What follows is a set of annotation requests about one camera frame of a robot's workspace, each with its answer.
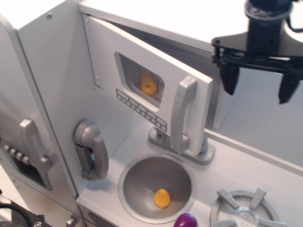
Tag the yellow toy corn piece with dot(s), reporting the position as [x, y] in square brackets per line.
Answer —
[162, 198]

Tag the yellow toy pear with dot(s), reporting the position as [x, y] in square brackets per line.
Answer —
[148, 85]

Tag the black equipment at corner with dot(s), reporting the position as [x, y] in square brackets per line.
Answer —
[13, 215]

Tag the grey oven handle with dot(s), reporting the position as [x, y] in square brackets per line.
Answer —
[71, 222]

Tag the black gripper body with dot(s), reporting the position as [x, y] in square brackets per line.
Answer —
[262, 47]

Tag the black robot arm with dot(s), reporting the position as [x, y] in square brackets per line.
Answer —
[269, 12]

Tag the grey toy stove burner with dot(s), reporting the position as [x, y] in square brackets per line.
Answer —
[244, 208]

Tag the purple toy eggplant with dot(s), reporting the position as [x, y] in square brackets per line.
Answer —
[185, 220]

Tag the grey round sink bowl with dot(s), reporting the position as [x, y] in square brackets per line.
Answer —
[144, 176]

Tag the grey toy faucet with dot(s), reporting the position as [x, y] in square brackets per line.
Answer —
[205, 157]

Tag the grey fridge ice dispenser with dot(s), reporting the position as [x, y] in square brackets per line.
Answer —
[24, 166]

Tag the grey fridge door handle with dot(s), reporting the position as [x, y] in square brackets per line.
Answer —
[33, 147]

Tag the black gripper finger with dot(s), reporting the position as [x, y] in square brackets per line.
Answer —
[229, 75]
[289, 83]

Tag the white toy microwave door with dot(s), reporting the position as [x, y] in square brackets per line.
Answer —
[171, 95]

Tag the grey toy telephone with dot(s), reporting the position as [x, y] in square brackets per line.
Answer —
[92, 151]

